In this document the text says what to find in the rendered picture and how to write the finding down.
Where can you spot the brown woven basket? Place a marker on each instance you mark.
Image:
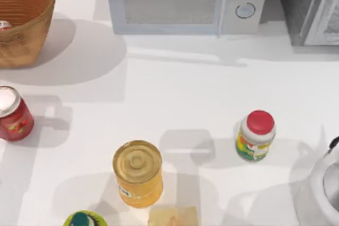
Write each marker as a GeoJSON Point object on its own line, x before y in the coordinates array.
{"type": "Point", "coordinates": [25, 22]}

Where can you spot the pale microwave oven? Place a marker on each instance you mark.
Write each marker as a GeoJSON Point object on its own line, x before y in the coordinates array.
{"type": "Point", "coordinates": [182, 1]}

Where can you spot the yellow tin can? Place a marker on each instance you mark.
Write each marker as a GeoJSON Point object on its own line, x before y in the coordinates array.
{"type": "Point", "coordinates": [138, 174]}

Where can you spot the microwave knob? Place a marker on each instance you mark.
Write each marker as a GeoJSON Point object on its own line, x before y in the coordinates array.
{"type": "Point", "coordinates": [245, 10]}

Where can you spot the red and white can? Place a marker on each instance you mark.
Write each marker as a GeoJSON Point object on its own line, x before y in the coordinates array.
{"type": "Point", "coordinates": [4, 25]}

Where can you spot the jar with red lid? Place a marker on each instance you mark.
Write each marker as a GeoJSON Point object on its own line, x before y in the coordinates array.
{"type": "Point", "coordinates": [256, 137]}

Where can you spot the green round container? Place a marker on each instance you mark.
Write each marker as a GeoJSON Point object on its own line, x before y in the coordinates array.
{"type": "Point", "coordinates": [84, 219]}

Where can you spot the red can with white lid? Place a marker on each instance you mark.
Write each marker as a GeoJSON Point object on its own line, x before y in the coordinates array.
{"type": "Point", "coordinates": [14, 120]}

